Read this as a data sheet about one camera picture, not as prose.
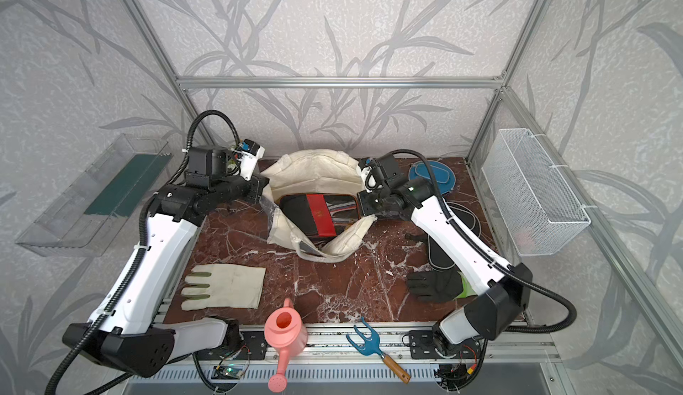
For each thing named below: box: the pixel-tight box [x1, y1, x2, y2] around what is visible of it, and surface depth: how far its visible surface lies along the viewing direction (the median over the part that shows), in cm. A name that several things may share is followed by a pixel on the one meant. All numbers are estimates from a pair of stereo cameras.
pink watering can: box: [264, 298, 309, 394], surface depth 67 cm
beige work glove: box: [180, 264, 266, 311], surface depth 86 cm
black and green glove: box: [406, 266, 479, 304], surface depth 86 cm
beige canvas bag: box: [260, 149, 378, 263], surface depth 76 cm
